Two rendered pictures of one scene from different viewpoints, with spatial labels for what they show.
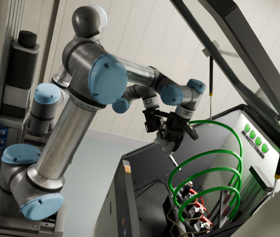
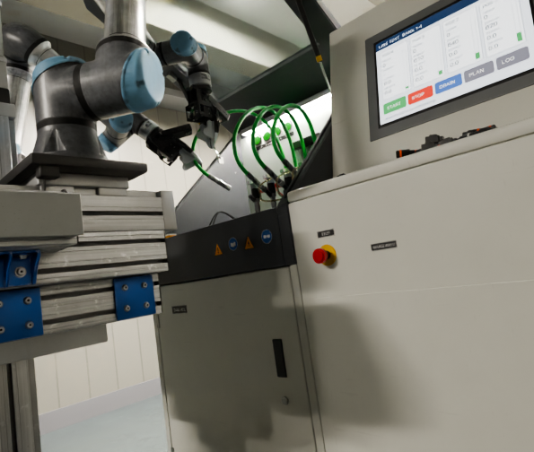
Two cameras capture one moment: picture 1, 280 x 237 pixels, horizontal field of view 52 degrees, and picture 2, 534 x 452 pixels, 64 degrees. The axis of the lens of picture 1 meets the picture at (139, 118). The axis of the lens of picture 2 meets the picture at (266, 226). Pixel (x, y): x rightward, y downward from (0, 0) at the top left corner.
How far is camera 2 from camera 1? 1.20 m
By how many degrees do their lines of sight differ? 43
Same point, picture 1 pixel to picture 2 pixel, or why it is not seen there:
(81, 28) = (25, 33)
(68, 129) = not seen: outside the picture
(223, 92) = not seen: hidden behind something
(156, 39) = not seen: hidden behind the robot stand
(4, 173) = (56, 82)
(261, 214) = (336, 87)
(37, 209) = (146, 65)
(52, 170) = (135, 24)
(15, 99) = not seen: outside the picture
